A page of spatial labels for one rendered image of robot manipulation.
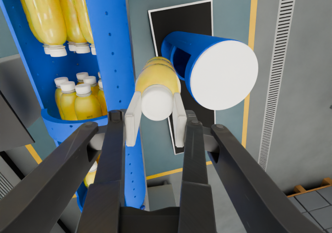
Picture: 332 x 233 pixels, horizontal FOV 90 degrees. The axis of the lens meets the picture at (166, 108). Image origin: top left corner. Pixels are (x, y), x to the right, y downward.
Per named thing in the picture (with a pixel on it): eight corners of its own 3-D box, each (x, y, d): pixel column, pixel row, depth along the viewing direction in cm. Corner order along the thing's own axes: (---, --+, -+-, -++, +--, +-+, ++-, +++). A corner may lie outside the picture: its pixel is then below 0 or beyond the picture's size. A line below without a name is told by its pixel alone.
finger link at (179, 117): (178, 116, 13) (186, 116, 13) (173, 91, 20) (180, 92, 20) (175, 147, 15) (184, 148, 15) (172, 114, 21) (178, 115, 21)
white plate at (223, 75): (235, 22, 56) (234, 22, 57) (176, 79, 62) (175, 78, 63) (269, 77, 68) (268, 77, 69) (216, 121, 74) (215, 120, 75)
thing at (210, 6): (172, 147, 210) (174, 155, 197) (146, 11, 140) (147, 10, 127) (211, 137, 213) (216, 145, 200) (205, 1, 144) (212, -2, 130)
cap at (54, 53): (47, 48, 45) (49, 55, 46) (49, 49, 42) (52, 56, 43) (63, 46, 47) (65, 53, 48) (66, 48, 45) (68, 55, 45)
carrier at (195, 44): (178, 23, 134) (153, 49, 140) (234, 20, 57) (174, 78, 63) (199, 49, 146) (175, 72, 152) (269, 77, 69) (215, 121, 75)
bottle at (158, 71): (173, 87, 40) (182, 126, 23) (143, 86, 39) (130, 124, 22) (175, 56, 37) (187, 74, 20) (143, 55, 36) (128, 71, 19)
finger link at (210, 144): (188, 135, 12) (228, 137, 12) (182, 109, 17) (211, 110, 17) (186, 153, 13) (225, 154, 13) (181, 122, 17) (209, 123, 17)
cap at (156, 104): (171, 115, 22) (172, 121, 20) (142, 114, 22) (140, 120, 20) (173, 86, 20) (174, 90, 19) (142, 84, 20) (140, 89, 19)
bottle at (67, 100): (92, 130, 63) (79, 83, 54) (96, 140, 57) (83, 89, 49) (71, 137, 59) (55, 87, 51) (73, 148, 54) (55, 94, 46)
